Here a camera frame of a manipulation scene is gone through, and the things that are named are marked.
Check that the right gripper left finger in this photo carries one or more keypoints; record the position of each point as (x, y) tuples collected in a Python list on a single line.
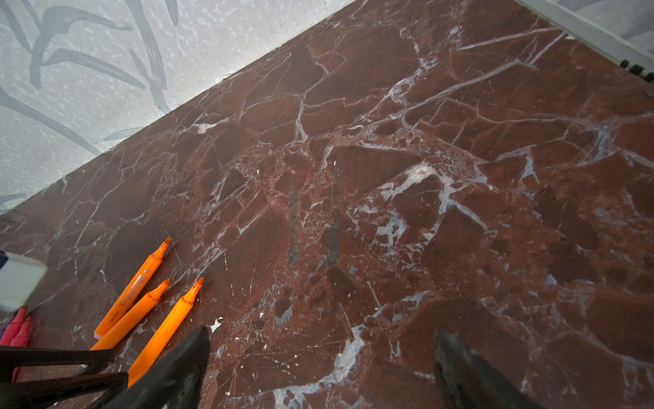
[(174, 381)]

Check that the aluminium cage frame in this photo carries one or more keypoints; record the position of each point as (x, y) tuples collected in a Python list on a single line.
[(608, 44)]

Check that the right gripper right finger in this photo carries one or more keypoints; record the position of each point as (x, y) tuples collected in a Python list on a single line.
[(467, 380)]

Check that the red marker pen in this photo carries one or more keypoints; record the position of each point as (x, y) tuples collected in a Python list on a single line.
[(22, 339)]

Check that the pink marker pen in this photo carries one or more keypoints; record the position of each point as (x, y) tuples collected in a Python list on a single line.
[(13, 328)]

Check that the orange marker pen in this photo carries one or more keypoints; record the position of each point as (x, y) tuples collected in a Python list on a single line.
[(132, 318), (165, 332), (132, 290)]

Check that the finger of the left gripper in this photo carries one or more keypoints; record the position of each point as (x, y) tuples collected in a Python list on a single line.
[(45, 393), (92, 361)]

